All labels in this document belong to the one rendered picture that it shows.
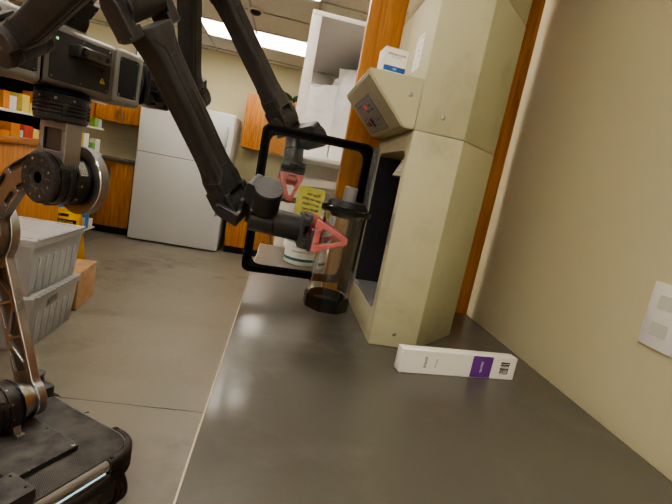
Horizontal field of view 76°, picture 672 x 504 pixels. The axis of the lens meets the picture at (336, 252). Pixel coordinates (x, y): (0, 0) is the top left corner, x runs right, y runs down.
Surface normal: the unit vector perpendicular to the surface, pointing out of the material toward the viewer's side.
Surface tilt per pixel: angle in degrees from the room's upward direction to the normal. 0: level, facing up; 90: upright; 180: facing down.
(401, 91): 90
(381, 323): 90
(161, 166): 90
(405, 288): 90
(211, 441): 0
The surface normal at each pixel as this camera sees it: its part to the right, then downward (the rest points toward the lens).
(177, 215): 0.11, 0.19
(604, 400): -0.98, -0.16
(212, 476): 0.19, -0.97
